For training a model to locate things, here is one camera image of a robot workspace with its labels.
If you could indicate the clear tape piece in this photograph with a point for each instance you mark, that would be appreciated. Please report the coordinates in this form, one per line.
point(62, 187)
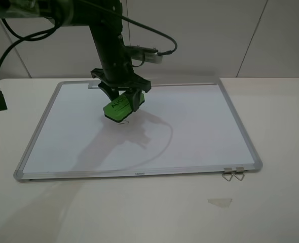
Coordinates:
point(220, 202)

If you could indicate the metal hanging clip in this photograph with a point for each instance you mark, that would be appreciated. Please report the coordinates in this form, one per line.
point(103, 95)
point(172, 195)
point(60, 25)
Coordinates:
point(228, 174)
point(239, 173)

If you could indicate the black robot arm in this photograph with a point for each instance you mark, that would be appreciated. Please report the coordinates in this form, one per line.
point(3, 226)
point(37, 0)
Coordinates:
point(104, 20)

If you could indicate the left metal hanging clip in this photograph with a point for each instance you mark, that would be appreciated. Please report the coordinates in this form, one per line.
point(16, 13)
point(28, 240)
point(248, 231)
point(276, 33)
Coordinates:
point(228, 174)

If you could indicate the right metal hanging clip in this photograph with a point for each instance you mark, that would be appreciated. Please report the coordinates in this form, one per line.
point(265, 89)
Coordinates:
point(239, 173)

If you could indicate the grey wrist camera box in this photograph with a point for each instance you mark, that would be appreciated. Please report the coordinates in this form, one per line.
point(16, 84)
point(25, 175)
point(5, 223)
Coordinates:
point(144, 54)

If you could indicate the green whiteboard eraser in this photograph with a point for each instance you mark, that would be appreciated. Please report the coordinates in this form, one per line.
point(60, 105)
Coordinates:
point(118, 109)

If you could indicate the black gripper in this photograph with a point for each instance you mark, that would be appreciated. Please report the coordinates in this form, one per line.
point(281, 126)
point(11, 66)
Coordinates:
point(111, 82)

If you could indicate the white aluminium-framed whiteboard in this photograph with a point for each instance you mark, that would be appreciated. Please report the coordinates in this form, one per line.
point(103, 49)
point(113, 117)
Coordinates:
point(179, 129)

